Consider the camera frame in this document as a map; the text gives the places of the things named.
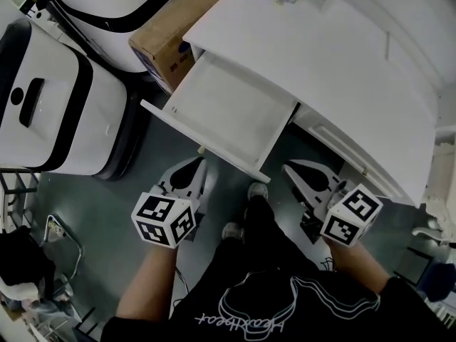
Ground metal frame chair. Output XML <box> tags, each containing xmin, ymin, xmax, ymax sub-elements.
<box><xmin>41</xmin><ymin>214</ymin><xmax>85</xmax><ymax>299</ymax></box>

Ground thin black cable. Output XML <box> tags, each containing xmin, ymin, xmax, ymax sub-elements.
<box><xmin>172</xmin><ymin>265</ymin><xmax>190</xmax><ymax>306</ymax></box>

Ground person's white shoe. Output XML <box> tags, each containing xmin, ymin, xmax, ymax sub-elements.
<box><xmin>247</xmin><ymin>182</ymin><xmax>269</xmax><ymax>202</ymax></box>
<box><xmin>221</xmin><ymin>222</ymin><xmax>245</xmax><ymax>241</ymax></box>

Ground white and black robot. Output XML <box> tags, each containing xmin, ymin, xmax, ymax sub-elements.
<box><xmin>0</xmin><ymin>18</ymin><xmax>150</xmax><ymax>182</ymax></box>
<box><xmin>19</xmin><ymin>0</ymin><xmax>190</xmax><ymax>73</ymax></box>

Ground person's black printed shirt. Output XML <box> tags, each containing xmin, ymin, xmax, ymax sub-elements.
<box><xmin>101</xmin><ymin>258</ymin><xmax>453</xmax><ymax>342</ymax></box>

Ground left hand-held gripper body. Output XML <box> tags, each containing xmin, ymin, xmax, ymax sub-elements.
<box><xmin>130</xmin><ymin>156</ymin><xmax>208</xmax><ymax>249</ymax></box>

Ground metal frame side table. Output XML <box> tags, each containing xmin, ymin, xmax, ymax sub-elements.
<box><xmin>0</xmin><ymin>169</ymin><xmax>38</xmax><ymax>234</ymax></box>

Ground white ornate side table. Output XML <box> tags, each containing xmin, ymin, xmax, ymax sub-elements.
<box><xmin>411</xmin><ymin>125</ymin><xmax>456</xmax><ymax>245</ymax></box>

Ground white hutch shelf unit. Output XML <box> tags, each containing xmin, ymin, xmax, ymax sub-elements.
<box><xmin>318</xmin><ymin>0</ymin><xmax>456</xmax><ymax>95</ymax></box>

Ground person's left forearm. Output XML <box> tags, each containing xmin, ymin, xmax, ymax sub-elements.
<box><xmin>115</xmin><ymin>242</ymin><xmax>179</xmax><ymax>320</ymax></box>

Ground person's black trousers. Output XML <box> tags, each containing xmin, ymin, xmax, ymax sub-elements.
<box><xmin>242</xmin><ymin>194</ymin><xmax>321</xmax><ymax>274</ymax></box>

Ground brown cardboard box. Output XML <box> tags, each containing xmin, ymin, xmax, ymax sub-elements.
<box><xmin>128</xmin><ymin>0</ymin><xmax>247</xmax><ymax>95</ymax></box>

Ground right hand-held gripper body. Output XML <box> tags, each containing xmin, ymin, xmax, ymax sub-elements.
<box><xmin>281</xmin><ymin>158</ymin><xmax>384</xmax><ymax>248</ymax></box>

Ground person's right forearm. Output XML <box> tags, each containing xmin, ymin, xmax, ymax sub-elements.
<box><xmin>326</xmin><ymin>239</ymin><xmax>391</xmax><ymax>294</ymax></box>

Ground black frame chair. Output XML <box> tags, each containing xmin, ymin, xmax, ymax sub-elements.
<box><xmin>393</xmin><ymin>246</ymin><xmax>456</xmax><ymax>302</ymax></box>

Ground white desk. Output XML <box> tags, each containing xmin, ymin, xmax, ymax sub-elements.
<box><xmin>181</xmin><ymin>0</ymin><xmax>456</xmax><ymax>208</ymax></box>

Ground white desk drawer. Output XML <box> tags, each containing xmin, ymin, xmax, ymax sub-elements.
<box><xmin>140</xmin><ymin>50</ymin><xmax>299</xmax><ymax>184</ymax></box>

